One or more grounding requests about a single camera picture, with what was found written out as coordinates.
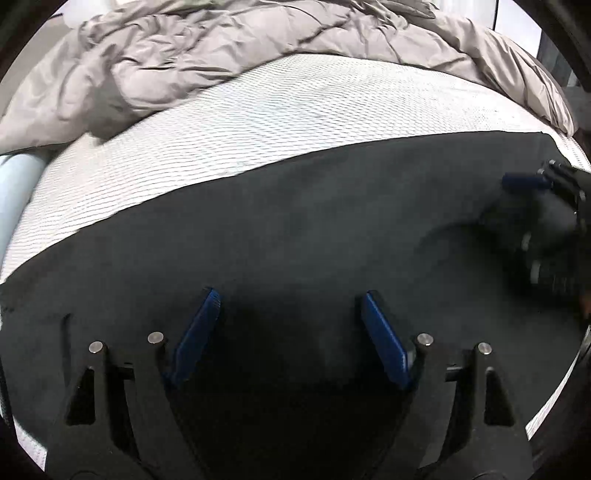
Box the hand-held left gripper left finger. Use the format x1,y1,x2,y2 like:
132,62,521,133
46,287,221,480

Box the light blue pillow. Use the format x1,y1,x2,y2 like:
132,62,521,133
0,154,49,252

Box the grey duvet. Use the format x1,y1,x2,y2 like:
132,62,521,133
0,0,575,155

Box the bed mattress with honeycomb cover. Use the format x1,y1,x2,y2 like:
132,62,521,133
0,53,591,462

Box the dark glass cabinet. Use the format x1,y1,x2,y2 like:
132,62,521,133
536,28,591,139

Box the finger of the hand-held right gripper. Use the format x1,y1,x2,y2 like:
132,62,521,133
502,159,591,208

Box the white wardrobe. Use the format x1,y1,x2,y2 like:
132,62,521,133
495,0,548,58

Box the black pants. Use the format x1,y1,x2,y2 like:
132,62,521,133
0,130,591,480

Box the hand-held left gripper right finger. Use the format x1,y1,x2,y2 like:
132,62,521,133
360,291,532,480

